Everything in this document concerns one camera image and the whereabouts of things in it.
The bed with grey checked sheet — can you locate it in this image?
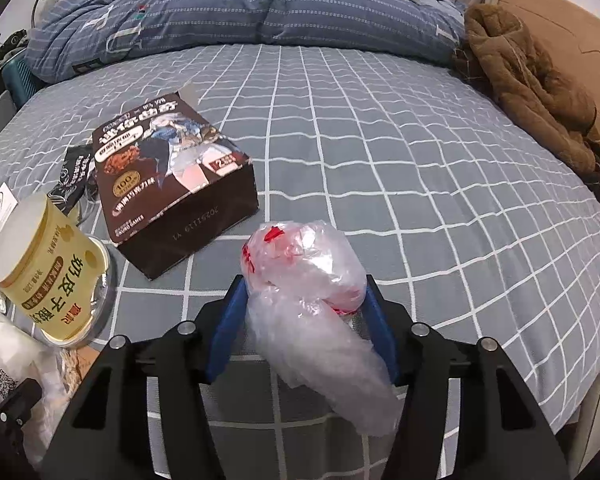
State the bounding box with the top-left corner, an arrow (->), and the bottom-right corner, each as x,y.
0,42 -> 600,480

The brown fleece coat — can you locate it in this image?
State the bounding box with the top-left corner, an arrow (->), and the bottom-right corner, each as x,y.
452,2 -> 600,206

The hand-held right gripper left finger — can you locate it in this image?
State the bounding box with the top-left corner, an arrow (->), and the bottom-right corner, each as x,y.
40,275 -> 253,480

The wooden headboard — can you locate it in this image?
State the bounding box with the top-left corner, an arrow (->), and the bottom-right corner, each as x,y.
500,0 -> 600,161

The white plastic bag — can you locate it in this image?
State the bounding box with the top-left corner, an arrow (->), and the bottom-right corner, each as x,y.
0,270 -> 88,466

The clear plastic bag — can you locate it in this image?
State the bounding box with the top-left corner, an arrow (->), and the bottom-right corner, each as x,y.
240,219 -> 406,436

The black snack wrapper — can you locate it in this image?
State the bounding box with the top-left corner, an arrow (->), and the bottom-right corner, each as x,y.
47,145 -> 101,216

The teal suitcase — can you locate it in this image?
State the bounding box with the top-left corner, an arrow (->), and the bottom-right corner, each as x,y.
2,55 -> 43,108

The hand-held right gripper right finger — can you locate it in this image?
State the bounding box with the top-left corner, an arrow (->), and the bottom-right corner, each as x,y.
362,275 -> 573,480

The blue striped duvet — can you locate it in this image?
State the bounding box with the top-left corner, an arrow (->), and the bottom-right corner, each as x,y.
25,0 -> 468,83

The brown printed snack box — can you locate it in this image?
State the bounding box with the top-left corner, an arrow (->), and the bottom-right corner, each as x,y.
91,94 -> 260,281

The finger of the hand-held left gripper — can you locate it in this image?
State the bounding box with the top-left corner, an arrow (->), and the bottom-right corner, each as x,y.
0,377 -> 43,441

